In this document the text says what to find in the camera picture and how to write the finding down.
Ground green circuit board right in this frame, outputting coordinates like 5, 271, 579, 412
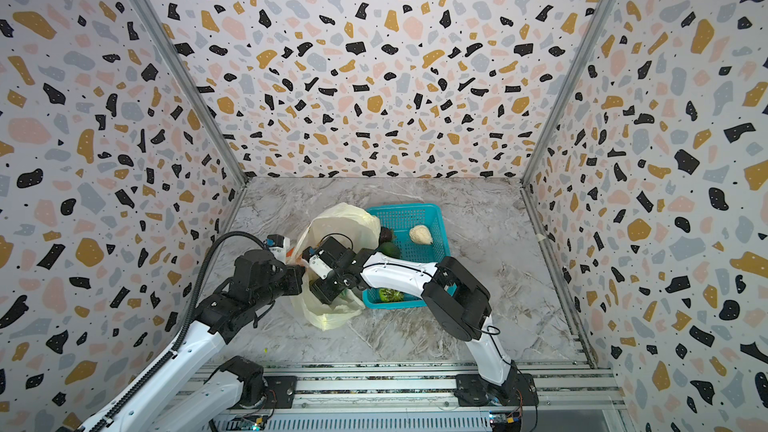
489, 411, 522, 432

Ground dark purple mangosteen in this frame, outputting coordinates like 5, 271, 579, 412
379, 227, 395, 244

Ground teal plastic basket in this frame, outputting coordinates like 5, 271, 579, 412
362, 203, 451, 310

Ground aluminium corner post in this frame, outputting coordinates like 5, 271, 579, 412
519, 0, 637, 187
101, 0, 248, 187

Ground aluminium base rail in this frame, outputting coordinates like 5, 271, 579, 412
257, 361, 633, 431

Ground green circuit board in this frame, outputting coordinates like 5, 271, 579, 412
489, 411, 522, 432
235, 415, 269, 431

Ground aluminium left corner post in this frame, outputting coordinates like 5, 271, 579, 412
101, 0, 248, 187

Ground aluminium right corner post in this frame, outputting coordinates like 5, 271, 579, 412
519, 0, 637, 187

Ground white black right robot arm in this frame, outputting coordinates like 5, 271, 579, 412
302, 237, 539, 407

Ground black corrugated cable conduit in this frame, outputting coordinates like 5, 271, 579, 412
101, 230, 271, 432

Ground cream white pear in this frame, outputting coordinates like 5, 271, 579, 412
409, 225, 434, 245

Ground green lime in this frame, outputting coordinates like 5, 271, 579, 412
377, 242, 401, 259

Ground cream plastic bag orange print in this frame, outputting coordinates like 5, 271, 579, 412
289, 203, 381, 331

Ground green circuit board left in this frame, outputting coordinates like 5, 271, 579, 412
235, 415, 269, 431

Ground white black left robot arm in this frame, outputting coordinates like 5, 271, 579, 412
79, 249, 305, 431

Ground bright green custard apple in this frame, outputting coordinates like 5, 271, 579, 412
379, 288, 405, 303

